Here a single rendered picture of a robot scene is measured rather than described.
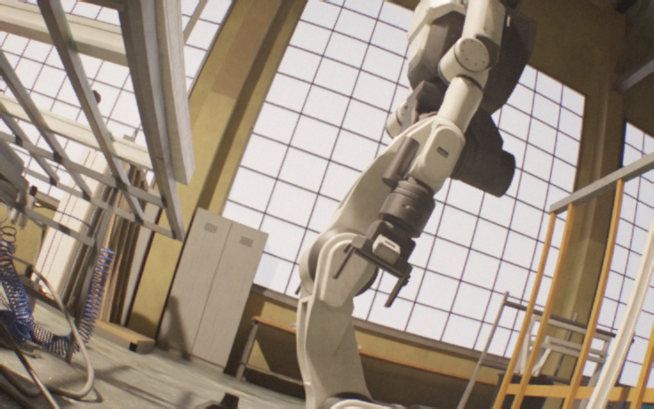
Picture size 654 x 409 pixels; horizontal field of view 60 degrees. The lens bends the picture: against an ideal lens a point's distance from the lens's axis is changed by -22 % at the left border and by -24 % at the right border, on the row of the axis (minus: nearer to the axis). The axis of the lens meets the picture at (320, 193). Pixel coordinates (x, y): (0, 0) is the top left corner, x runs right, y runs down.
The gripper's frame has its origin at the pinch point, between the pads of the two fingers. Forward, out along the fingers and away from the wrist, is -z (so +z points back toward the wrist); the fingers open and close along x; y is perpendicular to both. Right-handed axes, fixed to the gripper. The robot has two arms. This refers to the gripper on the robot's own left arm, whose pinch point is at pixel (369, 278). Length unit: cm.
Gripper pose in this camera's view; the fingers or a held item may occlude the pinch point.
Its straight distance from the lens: 125.6
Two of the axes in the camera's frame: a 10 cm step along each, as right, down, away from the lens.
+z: 4.9, -8.3, 2.7
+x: -8.5, -5.2, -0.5
